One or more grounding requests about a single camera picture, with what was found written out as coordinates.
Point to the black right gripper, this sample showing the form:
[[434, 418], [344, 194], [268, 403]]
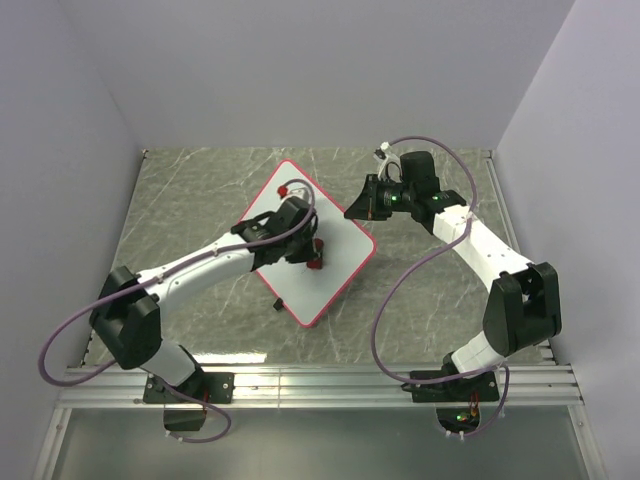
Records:
[[366, 205]]

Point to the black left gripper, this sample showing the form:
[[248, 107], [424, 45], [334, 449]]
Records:
[[308, 253]]

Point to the red whiteboard eraser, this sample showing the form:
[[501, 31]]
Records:
[[316, 261]]

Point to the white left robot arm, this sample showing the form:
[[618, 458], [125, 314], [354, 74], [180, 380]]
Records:
[[129, 321]]

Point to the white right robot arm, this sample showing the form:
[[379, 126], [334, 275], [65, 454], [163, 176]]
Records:
[[523, 306]]

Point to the black board stand foot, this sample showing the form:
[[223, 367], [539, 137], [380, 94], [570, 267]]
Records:
[[277, 303]]

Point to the white board with pink frame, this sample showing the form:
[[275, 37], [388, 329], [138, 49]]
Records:
[[307, 293]]

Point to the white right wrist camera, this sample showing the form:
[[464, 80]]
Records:
[[389, 167]]

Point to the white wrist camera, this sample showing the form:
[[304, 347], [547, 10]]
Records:
[[294, 190], [389, 167]]

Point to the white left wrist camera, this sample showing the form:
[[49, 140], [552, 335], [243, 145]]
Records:
[[294, 190]]

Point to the aluminium mounting rail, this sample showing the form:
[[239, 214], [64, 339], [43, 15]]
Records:
[[345, 386]]

